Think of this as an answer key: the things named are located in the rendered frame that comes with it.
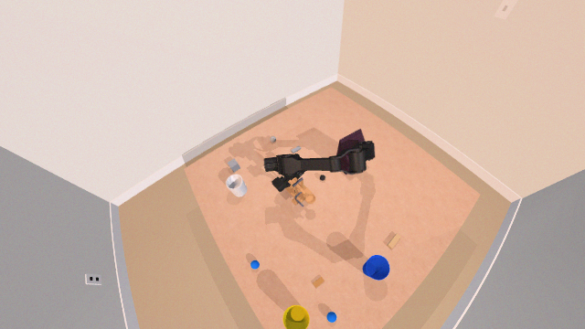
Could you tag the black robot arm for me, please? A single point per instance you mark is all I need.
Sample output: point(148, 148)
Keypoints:
point(289, 164)

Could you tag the grey cup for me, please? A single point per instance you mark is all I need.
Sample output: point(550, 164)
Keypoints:
point(236, 185)

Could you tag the yellow cup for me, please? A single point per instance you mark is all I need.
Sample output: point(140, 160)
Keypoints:
point(296, 317)

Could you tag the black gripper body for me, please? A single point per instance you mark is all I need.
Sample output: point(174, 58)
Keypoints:
point(280, 184)

